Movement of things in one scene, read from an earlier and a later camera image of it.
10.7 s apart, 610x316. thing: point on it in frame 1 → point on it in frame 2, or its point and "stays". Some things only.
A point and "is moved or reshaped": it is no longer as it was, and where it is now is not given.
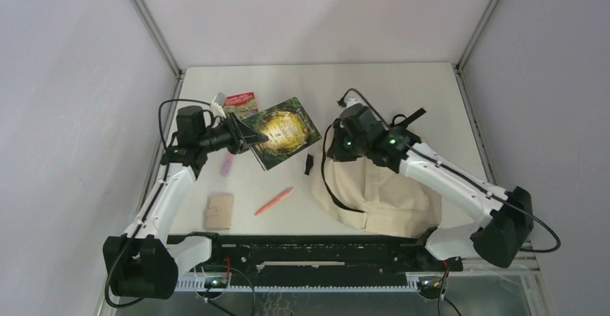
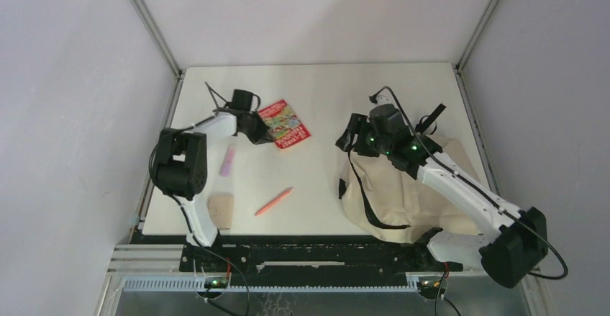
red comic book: x=242 y=104 is moved or reshaped
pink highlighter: x=226 y=165 stays
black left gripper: x=242 y=136 → x=262 y=137
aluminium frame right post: x=458 y=66 stays
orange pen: x=265 y=207 stays
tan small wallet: x=219 y=211 stays
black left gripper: x=318 y=256 stays
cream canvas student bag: x=367 y=194 is moved or reshaped
